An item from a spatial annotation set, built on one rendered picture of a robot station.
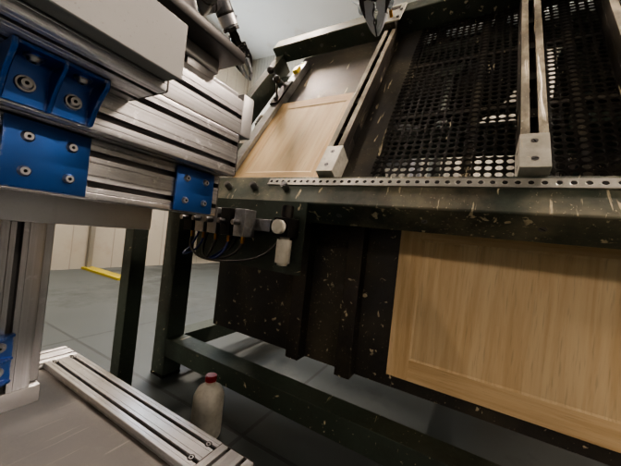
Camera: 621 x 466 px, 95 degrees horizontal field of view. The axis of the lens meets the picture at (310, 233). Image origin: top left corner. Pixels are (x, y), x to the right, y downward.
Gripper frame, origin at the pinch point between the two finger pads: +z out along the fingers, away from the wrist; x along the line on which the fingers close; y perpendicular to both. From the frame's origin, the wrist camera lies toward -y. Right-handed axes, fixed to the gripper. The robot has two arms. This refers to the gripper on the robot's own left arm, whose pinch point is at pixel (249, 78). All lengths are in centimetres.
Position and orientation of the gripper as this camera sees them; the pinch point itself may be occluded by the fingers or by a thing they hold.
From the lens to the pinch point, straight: 156.1
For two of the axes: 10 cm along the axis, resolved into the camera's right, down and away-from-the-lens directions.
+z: 2.8, 7.6, 5.9
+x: 9.2, -3.8, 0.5
